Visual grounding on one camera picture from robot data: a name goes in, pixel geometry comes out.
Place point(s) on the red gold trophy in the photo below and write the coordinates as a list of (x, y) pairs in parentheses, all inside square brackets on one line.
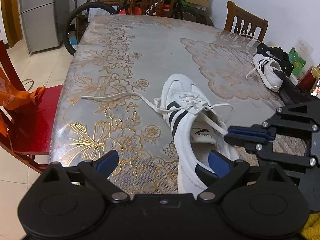
[(310, 81)]

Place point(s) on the red wooden chair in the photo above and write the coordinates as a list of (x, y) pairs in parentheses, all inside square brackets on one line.
[(27, 118)]

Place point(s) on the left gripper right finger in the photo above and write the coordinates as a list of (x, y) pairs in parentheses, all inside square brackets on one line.
[(222, 179)]

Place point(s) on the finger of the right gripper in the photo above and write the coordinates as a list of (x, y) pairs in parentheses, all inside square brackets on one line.
[(254, 131), (251, 143)]

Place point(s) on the orange bag on chair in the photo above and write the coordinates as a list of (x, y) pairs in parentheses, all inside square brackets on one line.
[(17, 102)]

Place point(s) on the wooden chair by wall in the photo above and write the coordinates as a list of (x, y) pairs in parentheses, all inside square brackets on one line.
[(242, 22)]

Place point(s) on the white black-striped sneaker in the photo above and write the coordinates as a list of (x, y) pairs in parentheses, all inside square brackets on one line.
[(193, 138)]

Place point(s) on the black bicycle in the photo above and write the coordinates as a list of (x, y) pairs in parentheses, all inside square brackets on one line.
[(82, 15)]

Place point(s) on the black nike shoe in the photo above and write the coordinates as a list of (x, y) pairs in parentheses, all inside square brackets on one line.
[(278, 55)]

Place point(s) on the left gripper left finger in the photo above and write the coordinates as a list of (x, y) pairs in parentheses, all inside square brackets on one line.
[(96, 175)]

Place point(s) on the silver refrigerator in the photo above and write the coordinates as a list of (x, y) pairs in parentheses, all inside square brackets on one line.
[(42, 23)]

